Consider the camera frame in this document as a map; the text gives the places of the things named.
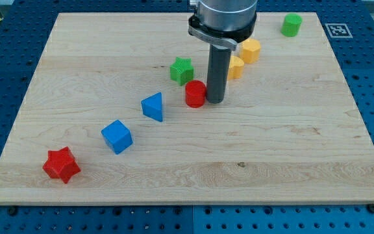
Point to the white fiducial marker tag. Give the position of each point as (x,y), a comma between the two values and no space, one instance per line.
(338,30)

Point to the blue triangle block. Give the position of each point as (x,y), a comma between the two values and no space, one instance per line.
(152,107)

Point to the yellow hexagon block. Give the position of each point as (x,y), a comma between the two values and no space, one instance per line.
(250,50)

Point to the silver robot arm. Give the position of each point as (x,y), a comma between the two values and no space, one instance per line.
(223,24)

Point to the green star block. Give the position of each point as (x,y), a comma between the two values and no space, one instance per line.
(182,71)

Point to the red cylinder block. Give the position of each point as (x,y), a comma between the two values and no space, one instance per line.
(195,93)

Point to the blue cube block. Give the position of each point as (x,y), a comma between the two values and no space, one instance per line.
(117,136)

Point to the green cylinder block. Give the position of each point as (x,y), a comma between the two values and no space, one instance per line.
(291,25)

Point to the wooden board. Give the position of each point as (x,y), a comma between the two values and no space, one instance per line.
(287,133)

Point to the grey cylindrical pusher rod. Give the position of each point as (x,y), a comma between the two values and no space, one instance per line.
(218,68)

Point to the yellow heart block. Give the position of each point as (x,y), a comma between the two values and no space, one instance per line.
(236,66)

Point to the red star block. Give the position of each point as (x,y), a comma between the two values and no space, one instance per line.
(61,164)

